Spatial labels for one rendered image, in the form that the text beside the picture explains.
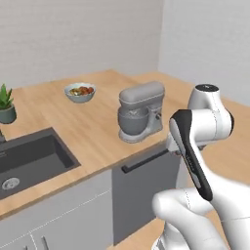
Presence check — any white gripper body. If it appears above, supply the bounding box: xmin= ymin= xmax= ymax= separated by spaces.
xmin=165 ymin=129 xmax=184 ymax=158

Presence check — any grey stand mixer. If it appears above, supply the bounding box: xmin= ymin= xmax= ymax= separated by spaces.
xmin=117 ymin=80 xmax=166 ymax=144

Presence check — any red fruit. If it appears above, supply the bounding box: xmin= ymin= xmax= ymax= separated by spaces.
xmin=78 ymin=86 xmax=95 ymax=96

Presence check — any white bowl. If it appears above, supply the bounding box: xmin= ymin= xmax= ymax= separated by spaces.
xmin=63 ymin=81 xmax=98 ymax=104

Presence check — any yellow green fruit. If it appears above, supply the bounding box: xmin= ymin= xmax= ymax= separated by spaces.
xmin=68 ymin=87 xmax=82 ymax=97

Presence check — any white cupboard door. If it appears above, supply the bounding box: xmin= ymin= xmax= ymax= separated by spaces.
xmin=29 ymin=188 xmax=114 ymax=250
xmin=0 ymin=233 xmax=35 ymax=250

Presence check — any white drawer front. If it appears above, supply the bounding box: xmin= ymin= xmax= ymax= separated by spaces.
xmin=0 ymin=169 xmax=113 ymax=250

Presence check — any dark grey sink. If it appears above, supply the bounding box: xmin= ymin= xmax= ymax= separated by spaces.
xmin=0 ymin=127 xmax=82 ymax=200

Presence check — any green plant in grey pot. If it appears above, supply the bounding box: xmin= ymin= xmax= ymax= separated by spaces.
xmin=0 ymin=83 xmax=18 ymax=125

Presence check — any black dishwasher handle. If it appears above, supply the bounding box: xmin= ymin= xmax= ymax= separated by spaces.
xmin=121 ymin=147 xmax=171 ymax=175

